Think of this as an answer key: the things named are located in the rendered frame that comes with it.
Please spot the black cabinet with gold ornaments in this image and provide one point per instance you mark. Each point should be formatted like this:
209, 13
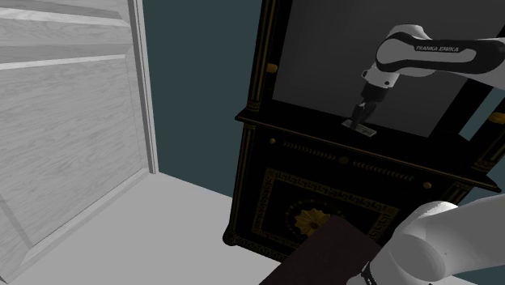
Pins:
300, 177

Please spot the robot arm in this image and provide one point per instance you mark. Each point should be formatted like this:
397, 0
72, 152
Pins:
428, 244

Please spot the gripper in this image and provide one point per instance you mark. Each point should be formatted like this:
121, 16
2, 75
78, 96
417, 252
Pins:
374, 94

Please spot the white panelled wooden door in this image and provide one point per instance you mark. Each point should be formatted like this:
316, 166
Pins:
71, 138

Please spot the grey flat rectangular object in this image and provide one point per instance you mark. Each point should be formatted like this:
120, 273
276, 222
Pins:
367, 130

